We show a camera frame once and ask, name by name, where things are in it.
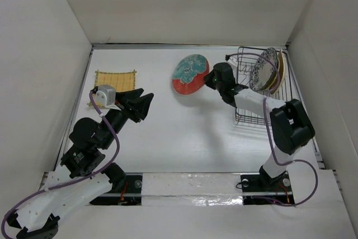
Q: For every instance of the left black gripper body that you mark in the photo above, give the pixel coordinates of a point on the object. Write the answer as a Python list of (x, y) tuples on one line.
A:
[(126, 110)]

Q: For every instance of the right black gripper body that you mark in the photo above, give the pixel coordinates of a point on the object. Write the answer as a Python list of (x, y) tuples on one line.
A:
[(211, 81)]

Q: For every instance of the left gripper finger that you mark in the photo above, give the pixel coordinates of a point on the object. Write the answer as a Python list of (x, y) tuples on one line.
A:
[(141, 106), (122, 98)]

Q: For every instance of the red teal ceramic plate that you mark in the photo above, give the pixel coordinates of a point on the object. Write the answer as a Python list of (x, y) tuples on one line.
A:
[(188, 76)]

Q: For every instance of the blue floral white plate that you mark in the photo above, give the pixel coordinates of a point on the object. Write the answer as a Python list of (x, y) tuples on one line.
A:
[(263, 69)]

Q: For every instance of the round bamboo plate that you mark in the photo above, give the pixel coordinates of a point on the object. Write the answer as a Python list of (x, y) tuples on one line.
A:
[(271, 80)]

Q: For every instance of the fan-shaped bamboo tray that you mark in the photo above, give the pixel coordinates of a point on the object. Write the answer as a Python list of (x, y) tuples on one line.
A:
[(282, 71)]

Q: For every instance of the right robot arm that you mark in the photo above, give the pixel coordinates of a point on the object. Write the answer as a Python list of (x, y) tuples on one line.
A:
[(287, 123)]

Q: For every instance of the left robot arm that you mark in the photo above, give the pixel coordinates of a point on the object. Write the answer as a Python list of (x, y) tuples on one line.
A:
[(86, 170)]

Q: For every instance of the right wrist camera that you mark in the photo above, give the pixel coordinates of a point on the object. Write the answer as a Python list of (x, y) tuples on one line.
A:
[(232, 60)]

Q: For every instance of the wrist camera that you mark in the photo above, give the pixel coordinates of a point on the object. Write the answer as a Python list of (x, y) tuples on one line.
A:
[(104, 96), (232, 60)]

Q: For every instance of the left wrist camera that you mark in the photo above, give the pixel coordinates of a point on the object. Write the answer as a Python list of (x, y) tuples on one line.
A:
[(104, 96)]

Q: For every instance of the black wire dish rack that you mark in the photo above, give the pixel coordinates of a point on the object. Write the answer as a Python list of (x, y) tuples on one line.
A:
[(245, 62)]

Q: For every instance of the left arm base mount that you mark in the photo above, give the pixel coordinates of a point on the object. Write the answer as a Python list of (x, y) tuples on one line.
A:
[(130, 193)]

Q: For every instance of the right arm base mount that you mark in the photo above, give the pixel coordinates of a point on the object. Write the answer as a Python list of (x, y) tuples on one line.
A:
[(259, 189)]

